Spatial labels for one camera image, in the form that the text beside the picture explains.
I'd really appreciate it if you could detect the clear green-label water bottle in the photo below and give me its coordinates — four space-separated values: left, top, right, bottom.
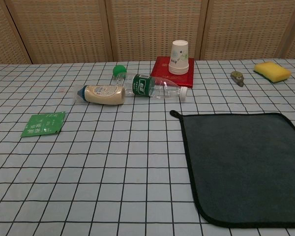
117 73 188 102

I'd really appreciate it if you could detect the beige bottle with blue cap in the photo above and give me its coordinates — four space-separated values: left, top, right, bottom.
76 84 126 106

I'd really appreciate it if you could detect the dark grey yellow cloth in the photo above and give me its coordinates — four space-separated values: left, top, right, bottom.
169 110 295 220

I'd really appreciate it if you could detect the blue checked tablecloth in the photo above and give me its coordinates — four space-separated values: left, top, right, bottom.
0 58 295 236

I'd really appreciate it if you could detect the woven wooden folding screen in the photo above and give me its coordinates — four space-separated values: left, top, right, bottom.
0 0 295 65

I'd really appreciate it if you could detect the red flat box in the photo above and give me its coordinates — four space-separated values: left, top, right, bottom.
150 56 195 89

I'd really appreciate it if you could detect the green tea packet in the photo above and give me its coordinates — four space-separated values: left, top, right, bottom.
20 111 66 138

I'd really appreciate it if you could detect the green ball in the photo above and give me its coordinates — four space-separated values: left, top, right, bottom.
113 64 127 77

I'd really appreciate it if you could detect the yellow sponge with green pad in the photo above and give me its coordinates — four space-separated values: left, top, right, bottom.
253 61 292 84

